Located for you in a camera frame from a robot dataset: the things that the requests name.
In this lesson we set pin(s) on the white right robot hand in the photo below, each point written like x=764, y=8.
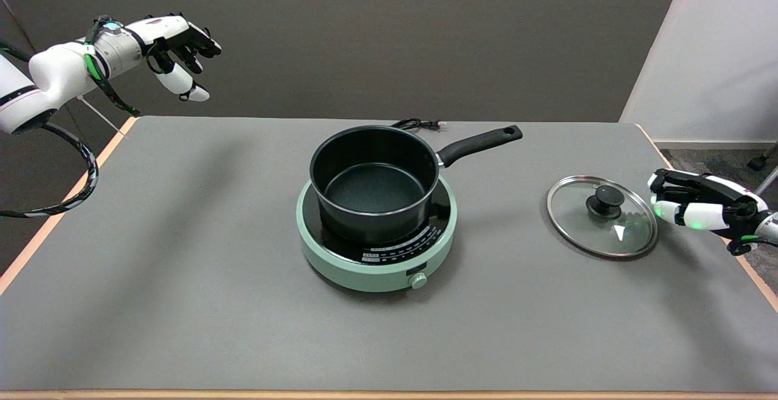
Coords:
x=705, y=205

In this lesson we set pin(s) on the glass pot lid black knob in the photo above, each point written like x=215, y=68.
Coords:
x=583, y=224

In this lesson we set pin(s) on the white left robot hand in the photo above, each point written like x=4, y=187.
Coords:
x=173, y=35

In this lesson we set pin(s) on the green induction cooker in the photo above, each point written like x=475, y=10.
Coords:
x=389, y=254

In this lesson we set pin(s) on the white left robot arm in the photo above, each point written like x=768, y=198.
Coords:
x=55, y=78

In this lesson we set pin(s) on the black caster wheel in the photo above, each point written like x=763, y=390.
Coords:
x=758, y=162

